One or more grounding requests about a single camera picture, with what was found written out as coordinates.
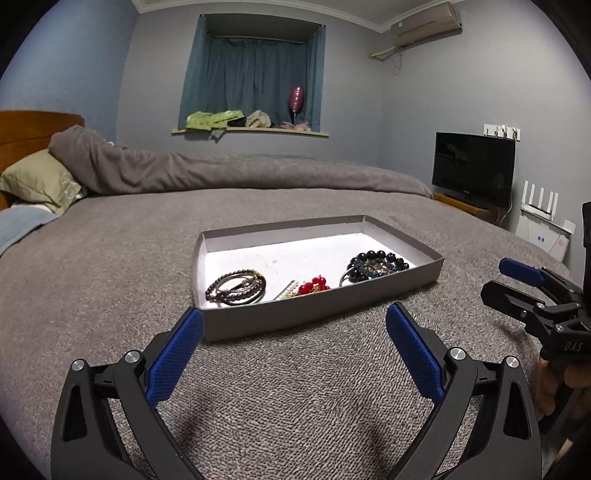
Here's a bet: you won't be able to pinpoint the beige air conditioner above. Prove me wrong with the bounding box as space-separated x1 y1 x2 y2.
390 1 462 47

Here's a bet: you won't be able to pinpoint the wooden television stand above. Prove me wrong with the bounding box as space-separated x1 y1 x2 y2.
433 192 497 224

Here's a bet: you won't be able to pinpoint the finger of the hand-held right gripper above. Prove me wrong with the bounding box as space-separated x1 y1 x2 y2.
480 280 561 330
499 257 587 308

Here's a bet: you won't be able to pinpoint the white router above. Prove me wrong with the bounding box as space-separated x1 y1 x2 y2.
521 180 571 227

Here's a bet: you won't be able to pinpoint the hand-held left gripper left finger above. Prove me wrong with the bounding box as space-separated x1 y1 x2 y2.
51 307 205 480

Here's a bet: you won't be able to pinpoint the small black bead bracelet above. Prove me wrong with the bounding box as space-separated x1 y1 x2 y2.
205 268 267 306

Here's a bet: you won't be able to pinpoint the green cloth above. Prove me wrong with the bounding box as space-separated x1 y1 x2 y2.
185 110 245 139

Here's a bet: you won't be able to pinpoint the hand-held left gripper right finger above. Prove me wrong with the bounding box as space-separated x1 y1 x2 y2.
385 302 542 480

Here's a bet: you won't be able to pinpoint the pink wine glass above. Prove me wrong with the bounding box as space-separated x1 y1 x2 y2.
287 86 305 125

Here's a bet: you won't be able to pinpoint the grey cardboard tray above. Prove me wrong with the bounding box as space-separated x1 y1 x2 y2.
191 215 445 341

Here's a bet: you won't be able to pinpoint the wooden headboard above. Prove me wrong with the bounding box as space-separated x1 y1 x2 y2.
0 111 86 208

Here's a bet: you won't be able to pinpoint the teal curtain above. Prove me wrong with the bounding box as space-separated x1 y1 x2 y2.
178 14 326 132

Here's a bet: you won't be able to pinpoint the white wall sockets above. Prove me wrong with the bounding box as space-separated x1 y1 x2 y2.
483 123 522 140

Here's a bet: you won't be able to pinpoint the wooden window sill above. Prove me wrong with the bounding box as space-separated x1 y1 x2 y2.
172 127 331 138

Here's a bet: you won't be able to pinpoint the person's right hand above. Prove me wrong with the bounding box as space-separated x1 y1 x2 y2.
531 357 558 421

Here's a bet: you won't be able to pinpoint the large black bead bracelet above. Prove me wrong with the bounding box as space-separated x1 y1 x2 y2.
346 249 410 283

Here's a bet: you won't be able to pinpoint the blue bead bracelet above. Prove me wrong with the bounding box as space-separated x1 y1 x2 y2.
355 260 399 278

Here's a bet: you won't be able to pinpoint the grey bedspread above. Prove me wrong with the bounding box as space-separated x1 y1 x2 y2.
0 187 578 480

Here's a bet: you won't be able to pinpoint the thin cord bracelet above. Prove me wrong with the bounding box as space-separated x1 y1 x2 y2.
215 272 267 303

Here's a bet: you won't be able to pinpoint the beige air conditioner hose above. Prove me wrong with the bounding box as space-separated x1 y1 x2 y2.
367 44 402 61

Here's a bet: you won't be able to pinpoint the grey folded duvet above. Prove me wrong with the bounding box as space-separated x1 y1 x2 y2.
48 126 435 199

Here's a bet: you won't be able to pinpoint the light blue blanket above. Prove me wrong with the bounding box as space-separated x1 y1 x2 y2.
0 205 60 257

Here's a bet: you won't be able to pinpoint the green pillow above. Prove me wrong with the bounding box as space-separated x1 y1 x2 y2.
0 148 88 215

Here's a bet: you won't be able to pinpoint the red bead gold hair clip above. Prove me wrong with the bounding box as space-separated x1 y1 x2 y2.
270 275 332 301

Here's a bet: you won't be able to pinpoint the white box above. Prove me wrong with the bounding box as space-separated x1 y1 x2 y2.
515 215 577 264

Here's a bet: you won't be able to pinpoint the black television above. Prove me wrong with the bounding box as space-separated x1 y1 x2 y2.
431 131 517 209

